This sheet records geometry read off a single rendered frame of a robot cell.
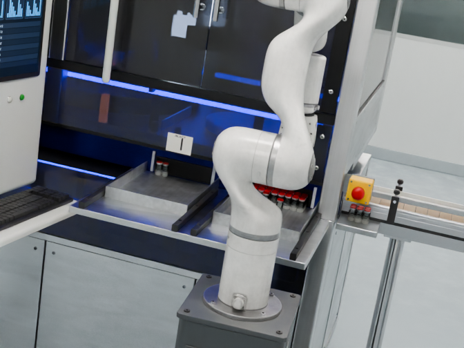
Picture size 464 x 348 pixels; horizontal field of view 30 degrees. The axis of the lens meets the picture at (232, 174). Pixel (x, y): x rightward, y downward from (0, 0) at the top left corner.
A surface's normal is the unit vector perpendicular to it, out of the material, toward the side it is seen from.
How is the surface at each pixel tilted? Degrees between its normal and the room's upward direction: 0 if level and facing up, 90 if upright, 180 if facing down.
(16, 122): 90
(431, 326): 0
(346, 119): 90
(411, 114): 90
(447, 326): 0
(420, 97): 90
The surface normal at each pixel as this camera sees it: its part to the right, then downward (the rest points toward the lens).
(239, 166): -0.18, 0.41
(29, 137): 0.90, 0.25
